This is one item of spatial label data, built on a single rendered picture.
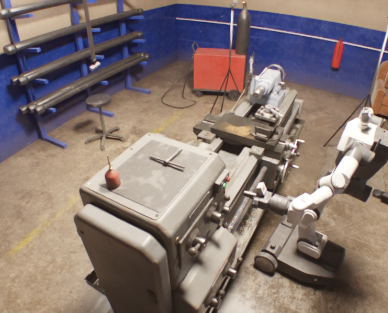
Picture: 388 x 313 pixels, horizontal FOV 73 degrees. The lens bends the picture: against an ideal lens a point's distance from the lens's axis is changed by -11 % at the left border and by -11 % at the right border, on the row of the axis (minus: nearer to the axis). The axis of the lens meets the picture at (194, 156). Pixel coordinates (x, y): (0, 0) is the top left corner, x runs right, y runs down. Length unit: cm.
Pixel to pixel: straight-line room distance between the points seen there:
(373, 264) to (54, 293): 282
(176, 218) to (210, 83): 409
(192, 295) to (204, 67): 406
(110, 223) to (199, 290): 61
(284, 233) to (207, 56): 326
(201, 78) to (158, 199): 403
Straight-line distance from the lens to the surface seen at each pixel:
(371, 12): 591
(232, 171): 216
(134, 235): 117
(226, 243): 174
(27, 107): 415
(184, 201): 124
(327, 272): 258
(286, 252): 258
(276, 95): 308
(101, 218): 126
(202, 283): 159
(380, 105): 548
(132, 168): 140
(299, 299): 257
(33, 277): 287
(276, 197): 135
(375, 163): 187
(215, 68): 502
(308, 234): 244
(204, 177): 136
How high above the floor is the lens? 219
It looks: 36 degrees down
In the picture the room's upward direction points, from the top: straight up
